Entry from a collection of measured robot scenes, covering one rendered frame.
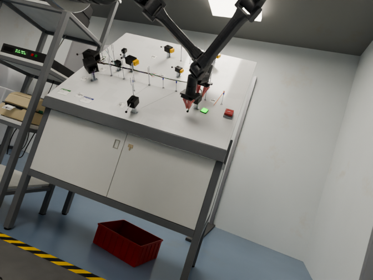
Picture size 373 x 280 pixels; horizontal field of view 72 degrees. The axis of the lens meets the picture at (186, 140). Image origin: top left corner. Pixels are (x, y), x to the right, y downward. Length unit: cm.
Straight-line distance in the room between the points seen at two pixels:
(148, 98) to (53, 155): 69
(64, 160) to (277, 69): 299
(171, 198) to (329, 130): 262
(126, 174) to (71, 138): 43
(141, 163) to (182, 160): 25
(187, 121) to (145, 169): 38
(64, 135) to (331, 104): 311
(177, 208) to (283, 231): 229
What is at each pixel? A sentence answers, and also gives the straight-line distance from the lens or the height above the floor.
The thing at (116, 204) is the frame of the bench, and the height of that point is 39.
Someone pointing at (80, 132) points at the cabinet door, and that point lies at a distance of 171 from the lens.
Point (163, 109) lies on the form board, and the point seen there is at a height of 101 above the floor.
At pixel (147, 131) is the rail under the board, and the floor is 84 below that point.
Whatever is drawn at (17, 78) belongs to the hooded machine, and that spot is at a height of 115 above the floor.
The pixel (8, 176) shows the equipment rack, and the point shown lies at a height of 32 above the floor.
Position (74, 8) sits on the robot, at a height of 106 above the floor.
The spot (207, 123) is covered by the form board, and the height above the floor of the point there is 99.
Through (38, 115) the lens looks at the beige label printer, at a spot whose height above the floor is 73.
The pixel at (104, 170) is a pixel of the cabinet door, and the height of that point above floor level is 54.
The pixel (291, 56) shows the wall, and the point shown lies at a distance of 393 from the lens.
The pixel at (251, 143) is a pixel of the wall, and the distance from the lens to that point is 356.
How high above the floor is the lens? 77
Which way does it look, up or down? 4 degrees up
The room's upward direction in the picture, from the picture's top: 18 degrees clockwise
